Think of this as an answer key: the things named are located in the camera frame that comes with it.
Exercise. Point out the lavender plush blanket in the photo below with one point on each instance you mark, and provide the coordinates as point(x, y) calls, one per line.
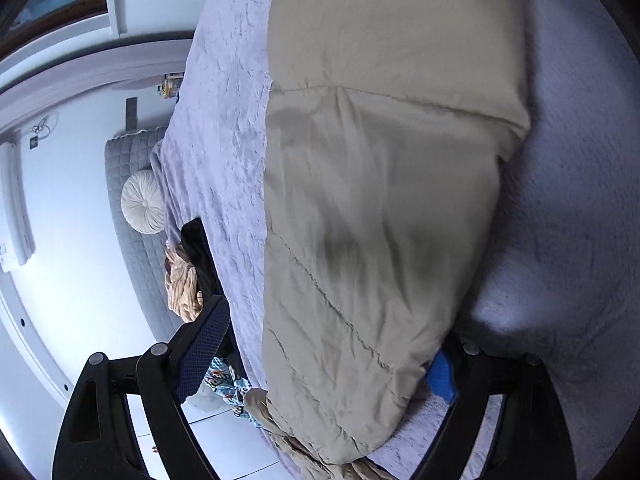
point(220, 135)

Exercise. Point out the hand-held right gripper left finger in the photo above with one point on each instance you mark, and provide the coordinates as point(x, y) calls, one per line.
point(204, 342)

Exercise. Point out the beige puffer jacket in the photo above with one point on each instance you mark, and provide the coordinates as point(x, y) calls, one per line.
point(380, 185)

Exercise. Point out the black garment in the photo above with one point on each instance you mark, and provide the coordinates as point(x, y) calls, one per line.
point(197, 255)

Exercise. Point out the blue patterned cloth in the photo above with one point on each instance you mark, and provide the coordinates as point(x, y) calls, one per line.
point(225, 382)

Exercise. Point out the round cream pillow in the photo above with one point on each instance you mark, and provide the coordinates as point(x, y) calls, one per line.
point(142, 202)

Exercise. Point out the small bottles on sill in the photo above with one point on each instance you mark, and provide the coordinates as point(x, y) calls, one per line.
point(170, 86)

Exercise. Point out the grey quilted headboard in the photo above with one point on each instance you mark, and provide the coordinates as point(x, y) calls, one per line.
point(140, 260)

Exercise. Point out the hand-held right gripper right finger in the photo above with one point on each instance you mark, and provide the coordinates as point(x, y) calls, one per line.
point(443, 377)

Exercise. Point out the tan fuzzy cloth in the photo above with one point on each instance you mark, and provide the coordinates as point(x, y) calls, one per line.
point(181, 285)

